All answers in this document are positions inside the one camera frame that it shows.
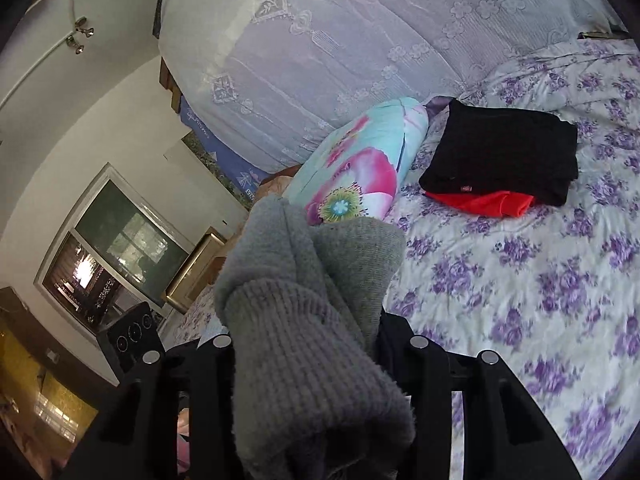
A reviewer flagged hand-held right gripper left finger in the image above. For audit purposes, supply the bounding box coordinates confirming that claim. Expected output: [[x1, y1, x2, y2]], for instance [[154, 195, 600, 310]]
[[60, 334, 241, 480]]

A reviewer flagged teal pink floral pillow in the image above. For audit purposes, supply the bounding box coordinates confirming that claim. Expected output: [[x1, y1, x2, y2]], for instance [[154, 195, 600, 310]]
[[290, 96, 431, 226]]

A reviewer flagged red folded garment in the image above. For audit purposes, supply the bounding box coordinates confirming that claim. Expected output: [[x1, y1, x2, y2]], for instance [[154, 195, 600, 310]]
[[424, 190, 537, 218]]

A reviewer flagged interior wall window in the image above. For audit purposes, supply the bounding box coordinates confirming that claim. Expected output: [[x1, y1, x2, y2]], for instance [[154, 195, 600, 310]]
[[35, 162, 196, 336]]

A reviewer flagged purple floral bed sheet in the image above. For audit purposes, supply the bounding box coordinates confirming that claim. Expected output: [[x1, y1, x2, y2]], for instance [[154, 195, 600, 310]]
[[160, 37, 640, 480]]

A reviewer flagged gold picture frame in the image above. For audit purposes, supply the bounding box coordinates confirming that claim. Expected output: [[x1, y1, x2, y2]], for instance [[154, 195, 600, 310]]
[[165, 227, 228, 311]]

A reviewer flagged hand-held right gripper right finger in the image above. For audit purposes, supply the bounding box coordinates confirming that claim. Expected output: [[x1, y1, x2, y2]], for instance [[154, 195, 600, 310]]
[[375, 310, 583, 480]]

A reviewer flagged black folded garment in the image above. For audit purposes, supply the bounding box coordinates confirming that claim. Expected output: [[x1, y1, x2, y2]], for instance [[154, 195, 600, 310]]
[[419, 98, 579, 207]]

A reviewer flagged person's pink sweater torso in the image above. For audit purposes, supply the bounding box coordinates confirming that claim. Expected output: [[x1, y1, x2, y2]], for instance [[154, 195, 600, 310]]
[[176, 405, 193, 476]]

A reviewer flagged white wall pipe with valves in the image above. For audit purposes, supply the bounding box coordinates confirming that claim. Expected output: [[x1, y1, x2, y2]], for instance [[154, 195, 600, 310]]
[[0, 0, 96, 111]]

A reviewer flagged blue printed blanket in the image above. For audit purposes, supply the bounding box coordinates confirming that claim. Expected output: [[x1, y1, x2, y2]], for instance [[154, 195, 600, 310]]
[[177, 95, 271, 201]]

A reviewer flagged yellow wooden cabinet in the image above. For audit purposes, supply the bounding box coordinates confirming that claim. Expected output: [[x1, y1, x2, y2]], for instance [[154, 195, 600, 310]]
[[0, 285, 101, 461]]

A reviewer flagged brown wooden headboard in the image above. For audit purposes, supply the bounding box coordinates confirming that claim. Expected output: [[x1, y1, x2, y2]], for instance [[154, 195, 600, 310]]
[[159, 57, 183, 113]]

